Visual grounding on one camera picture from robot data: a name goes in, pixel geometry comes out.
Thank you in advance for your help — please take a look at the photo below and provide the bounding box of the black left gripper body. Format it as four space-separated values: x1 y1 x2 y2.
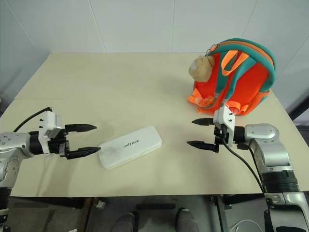
47 125 71 160

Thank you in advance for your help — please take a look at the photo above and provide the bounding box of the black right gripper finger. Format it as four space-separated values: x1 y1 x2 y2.
191 117 215 127
186 140 219 153

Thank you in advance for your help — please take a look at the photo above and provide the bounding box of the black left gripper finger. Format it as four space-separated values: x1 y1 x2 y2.
66 146 102 160
65 123 98 134

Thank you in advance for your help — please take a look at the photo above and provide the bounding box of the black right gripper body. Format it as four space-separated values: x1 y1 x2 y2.
213 123 229 155

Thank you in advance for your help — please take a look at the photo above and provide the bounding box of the white pencil case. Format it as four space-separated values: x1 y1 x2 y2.
98 125 163 171

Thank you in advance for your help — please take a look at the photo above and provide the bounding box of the orange and teal backpack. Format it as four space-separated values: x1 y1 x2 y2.
186 37 277 117

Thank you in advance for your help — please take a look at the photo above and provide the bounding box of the beige plush animal head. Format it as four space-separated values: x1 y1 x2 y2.
188 55 215 83

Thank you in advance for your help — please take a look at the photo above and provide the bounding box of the brown table leg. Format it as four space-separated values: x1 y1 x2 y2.
77 197 100 232

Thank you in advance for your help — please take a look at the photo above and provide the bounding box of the metal table leg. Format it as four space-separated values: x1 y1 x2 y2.
210 194 233 232

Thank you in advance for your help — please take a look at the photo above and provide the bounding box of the grey rounded shape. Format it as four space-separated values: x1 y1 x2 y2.
112 212 139 232
174 207 200 232

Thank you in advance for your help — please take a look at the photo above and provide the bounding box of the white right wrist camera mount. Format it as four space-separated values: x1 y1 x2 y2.
213 105 237 147

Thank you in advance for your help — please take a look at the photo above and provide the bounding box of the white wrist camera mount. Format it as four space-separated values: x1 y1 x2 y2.
38 106 66 156
213 105 237 147

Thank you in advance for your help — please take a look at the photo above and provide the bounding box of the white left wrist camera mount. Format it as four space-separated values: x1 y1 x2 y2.
38 106 66 156

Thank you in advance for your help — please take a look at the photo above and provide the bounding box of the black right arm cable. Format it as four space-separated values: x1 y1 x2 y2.
222 142 266 194

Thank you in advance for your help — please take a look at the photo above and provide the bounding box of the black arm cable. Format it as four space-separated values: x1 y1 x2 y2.
222 142 266 194
13 107 53 133

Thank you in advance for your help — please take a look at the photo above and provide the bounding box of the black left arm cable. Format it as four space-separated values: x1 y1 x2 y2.
13 107 53 133

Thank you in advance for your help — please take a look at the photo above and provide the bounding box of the white floor cable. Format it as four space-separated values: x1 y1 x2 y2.
228 220 263 232

